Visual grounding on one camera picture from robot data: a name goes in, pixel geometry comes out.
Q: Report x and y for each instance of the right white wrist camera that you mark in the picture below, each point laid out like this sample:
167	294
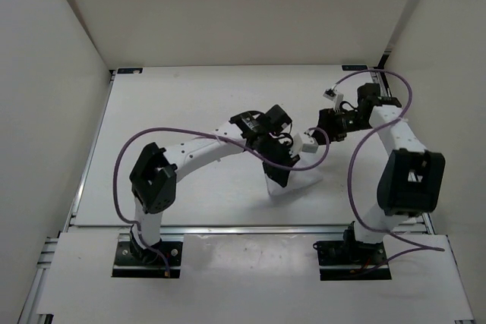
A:
334	96

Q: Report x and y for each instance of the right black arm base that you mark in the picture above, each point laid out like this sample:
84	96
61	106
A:
349	260

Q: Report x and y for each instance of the left blue corner label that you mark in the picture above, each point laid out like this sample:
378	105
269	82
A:
130	70

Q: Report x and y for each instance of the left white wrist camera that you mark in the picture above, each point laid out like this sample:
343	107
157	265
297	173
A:
304	143

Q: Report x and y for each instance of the blue corner label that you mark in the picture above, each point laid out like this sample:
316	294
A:
130	70
354	67

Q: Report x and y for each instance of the white skirt cloth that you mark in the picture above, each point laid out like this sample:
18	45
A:
298	179

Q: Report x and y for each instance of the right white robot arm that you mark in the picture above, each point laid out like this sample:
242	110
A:
410	183

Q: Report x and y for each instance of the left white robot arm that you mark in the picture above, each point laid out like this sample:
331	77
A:
158	169

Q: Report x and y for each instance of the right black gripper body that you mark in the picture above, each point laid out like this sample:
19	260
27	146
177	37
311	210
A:
342	123

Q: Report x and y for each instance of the aluminium frame rail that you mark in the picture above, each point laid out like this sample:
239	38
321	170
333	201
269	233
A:
259	229

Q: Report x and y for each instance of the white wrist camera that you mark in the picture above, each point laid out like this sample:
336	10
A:
334	96
304	143

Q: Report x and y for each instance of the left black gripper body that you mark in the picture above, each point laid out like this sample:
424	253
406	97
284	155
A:
279	154

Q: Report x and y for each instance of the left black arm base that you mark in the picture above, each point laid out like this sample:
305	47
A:
130	261

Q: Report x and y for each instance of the right blue corner label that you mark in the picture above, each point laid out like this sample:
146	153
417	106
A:
354	67

